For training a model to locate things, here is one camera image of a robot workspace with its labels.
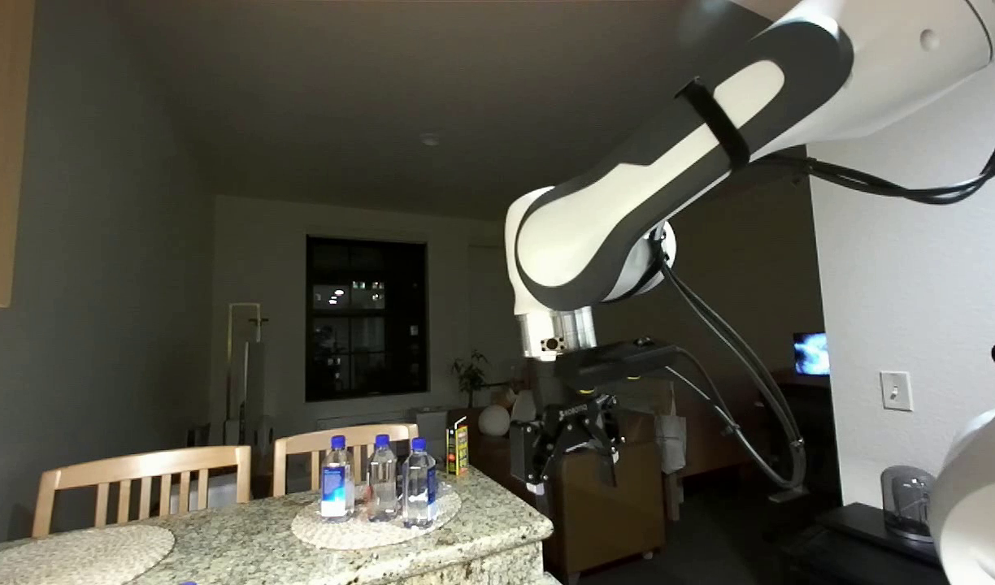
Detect dark night window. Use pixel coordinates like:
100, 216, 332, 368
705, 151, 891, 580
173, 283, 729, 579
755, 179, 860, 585
303, 233, 431, 405

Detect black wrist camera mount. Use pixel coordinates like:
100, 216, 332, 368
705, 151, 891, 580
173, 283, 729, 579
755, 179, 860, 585
554, 337, 685, 384

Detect thin metal floor stand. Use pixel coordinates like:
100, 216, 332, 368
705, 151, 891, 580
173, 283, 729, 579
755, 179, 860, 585
222, 299, 272, 449

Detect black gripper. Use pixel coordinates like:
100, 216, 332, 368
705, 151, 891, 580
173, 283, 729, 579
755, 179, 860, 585
519, 394, 632, 501

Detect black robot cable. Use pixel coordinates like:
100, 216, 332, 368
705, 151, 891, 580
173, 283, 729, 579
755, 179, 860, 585
646, 52, 995, 502

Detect glowing blue screen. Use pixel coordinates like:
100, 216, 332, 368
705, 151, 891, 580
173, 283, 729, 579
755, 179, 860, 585
790, 327, 831, 381

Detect light wooden wall cabinet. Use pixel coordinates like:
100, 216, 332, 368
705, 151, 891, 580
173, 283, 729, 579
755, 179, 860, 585
0, 0, 39, 311

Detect clear drinking glass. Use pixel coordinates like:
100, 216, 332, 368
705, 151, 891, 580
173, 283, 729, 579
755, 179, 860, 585
878, 461, 935, 537

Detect white round ball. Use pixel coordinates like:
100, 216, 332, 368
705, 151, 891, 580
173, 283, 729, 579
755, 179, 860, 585
475, 398, 514, 442

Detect yellow drink carton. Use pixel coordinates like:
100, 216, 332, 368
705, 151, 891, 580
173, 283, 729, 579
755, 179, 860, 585
443, 412, 475, 484

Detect light wooden slat chair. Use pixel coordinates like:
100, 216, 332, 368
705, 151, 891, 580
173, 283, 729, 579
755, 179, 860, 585
271, 420, 423, 501
29, 442, 254, 541

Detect small potted plant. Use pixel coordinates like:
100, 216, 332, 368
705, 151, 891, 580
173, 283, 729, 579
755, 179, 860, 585
450, 348, 492, 417

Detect white wall light switch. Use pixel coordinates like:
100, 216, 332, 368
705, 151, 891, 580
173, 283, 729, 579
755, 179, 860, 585
876, 368, 918, 417

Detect brown armchair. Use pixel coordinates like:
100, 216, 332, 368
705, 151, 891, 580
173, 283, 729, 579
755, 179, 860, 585
542, 405, 669, 579

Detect blue label water bottle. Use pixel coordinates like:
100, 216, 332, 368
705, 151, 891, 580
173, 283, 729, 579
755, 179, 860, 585
319, 433, 358, 523

